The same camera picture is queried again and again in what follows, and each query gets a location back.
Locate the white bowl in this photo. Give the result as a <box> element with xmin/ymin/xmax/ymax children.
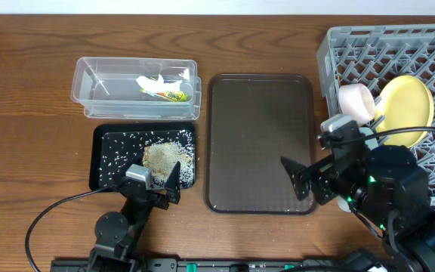
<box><xmin>338</xmin><ymin>83</ymin><xmax>376</xmax><ymax>125</ymax></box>

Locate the green orange snack wrapper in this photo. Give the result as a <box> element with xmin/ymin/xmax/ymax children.
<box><xmin>140</xmin><ymin>88</ymin><xmax>187</xmax><ymax>102</ymax></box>

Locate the yellow plate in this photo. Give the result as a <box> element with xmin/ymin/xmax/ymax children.
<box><xmin>375</xmin><ymin>76</ymin><xmax>434</xmax><ymax>132</ymax></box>

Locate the white tissue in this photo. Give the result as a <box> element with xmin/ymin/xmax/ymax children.
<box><xmin>136</xmin><ymin>75</ymin><xmax>182</xmax><ymax>93</ymax></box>

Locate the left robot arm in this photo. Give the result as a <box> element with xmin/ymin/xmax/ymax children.
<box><xmin>86</xmin><ymin>162</ymin><xmax>180</xmax><ymax>272</ymax></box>

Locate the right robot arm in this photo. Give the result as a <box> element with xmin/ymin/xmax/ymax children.
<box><xmin>281</xmin><ymin>121</ymin><xmax>435</xmax><ymax>271</ymax></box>

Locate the black waste tray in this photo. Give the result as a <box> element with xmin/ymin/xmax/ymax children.
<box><xmin>88</xmin><ymin>122</ymin><xmax>196</xmax><ymax>190</ymax></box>

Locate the grey plastic dishwasher rack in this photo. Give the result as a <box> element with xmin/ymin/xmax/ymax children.
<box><xmin>316</xmin><ymin>24</ymin><xmax>435</xmax><ymax>206</ymax></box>

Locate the spilled rice pile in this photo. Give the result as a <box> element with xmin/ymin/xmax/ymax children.
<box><xmin>136</xmin><ymin>143</ymin><xmax>190</xmax><ymax>190</ymax></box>

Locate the dark brown serving tray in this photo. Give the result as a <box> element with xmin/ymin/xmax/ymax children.
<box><xmin>204</xmin><ymin>74</ymin><xmax>316</xmax><ymax>216</ymax></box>

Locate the clear plastic bin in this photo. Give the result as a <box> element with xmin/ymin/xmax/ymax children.
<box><xmin>71</xmin><ymin>57</ymin><xmax>202</xmax><ymax>120</ymax></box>

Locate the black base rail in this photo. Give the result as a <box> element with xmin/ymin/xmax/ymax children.
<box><xmin>50</xmin><ymin>258</ymin><xmax>387</xmax><ymax>272</ymax></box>

